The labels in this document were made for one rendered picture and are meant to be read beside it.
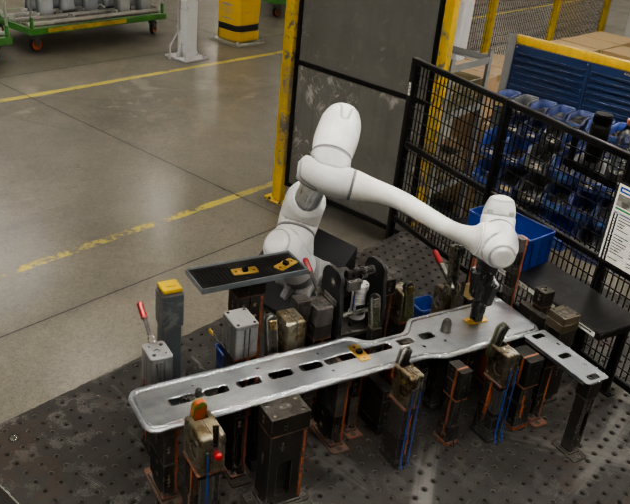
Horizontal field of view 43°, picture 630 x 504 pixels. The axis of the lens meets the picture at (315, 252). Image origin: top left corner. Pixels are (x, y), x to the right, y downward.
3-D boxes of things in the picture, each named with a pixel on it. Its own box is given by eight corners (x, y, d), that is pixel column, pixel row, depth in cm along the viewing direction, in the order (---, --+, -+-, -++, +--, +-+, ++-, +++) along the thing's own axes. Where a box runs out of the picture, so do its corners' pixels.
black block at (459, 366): (446, 453, 253) (462, 379, 240) (426, 432, 261) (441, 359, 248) (465, 446, 257) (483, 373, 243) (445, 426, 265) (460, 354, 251)
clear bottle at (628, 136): (617, 176, 281) (633, 123, 272) (603, 170, 286) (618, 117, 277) (629, 174, 284) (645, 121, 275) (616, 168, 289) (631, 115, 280)
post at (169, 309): (161, 415, 256) (162, 299, 235) (153, 401, 261) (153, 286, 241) (183, 409, 259) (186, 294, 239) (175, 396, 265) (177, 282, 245)
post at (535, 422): (534, 428, 268) (554, 358, 254) (512, 409, 276) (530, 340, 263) (548, 424, 271) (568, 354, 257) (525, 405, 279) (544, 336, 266)
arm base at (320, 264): (269, 290, 321) (263, 284, 316) (301, 247, 325) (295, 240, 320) (300, 310, 310) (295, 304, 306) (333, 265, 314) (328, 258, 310)
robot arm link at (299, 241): (275, 284, 314) (250, 259, 296) (287, 244, 321) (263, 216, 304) (311, 287, 307) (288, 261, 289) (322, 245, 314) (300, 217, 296)
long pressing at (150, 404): (150, 443, 202) (150, 438, 202) (123, 392, 219) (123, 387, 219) (543, 332, 268) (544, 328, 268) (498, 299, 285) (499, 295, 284)
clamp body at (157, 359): (147, 462, 236) (147, 364, 220) (135, 439, 245) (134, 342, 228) (178, 453, 241) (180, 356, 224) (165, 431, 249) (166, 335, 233)
